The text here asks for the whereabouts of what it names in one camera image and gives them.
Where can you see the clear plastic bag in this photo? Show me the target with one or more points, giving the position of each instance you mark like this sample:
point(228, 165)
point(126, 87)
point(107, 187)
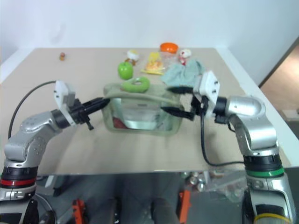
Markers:
point(226, 186)

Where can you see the white and red plush toy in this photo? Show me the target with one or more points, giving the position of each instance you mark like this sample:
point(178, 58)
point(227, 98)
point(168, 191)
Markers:
point(184, 54)

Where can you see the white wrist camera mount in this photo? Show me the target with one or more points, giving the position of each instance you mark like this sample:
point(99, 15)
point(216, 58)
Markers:
point(210, 84)
point(62, 93)

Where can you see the white and yellow plush toy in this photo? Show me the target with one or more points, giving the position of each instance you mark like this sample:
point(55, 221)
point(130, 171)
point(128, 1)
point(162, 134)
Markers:
point(133, 54)

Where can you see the pile of drink cans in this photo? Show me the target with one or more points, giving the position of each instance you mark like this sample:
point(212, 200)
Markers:
point(197, 180)

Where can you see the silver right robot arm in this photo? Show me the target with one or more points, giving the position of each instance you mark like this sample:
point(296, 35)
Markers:
point(247, 105)

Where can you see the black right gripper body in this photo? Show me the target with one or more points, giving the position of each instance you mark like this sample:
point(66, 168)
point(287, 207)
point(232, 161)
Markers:
point(199, 105)

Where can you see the green toy apple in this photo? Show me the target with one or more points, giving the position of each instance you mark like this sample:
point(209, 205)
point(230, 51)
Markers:
point(125, 70)

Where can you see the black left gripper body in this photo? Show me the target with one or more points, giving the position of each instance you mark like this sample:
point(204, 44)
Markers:
point(78, 110)

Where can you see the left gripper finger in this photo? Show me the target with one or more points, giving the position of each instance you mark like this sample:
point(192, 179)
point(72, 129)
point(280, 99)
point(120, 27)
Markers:
point(95, 101)
point(97, 107)

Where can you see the yellow snack bag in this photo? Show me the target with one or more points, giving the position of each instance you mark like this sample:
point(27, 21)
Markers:
point(153, 65)

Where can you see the green clear-window zip pouch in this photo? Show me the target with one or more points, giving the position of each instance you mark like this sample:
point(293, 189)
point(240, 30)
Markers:
point(140, 126)

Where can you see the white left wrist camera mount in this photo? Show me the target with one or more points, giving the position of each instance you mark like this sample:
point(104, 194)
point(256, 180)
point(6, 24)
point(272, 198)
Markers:
point(62, 93)

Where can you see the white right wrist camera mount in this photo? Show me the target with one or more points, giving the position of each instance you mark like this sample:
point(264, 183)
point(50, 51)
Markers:
point(210, 84)

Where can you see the teal cloth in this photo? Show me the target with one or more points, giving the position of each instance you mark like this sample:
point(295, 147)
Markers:
point(182, 73)

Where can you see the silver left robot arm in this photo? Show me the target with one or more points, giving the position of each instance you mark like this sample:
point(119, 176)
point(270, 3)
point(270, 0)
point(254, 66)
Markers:
point(30, 130)

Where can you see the red item inside pouch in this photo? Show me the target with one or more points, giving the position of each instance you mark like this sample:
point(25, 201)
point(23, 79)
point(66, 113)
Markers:
point(118, 123)

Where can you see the orange and black clamp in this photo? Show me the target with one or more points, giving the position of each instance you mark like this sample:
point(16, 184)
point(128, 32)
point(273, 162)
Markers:
point(78, 210)
point(185, 203)

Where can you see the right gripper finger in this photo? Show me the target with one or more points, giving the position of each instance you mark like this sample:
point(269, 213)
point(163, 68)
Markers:
point(180, 113)
point(182, 89)

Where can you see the clear jar with orange lid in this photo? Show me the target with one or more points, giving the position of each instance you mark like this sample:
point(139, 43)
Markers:
point(168, 47)

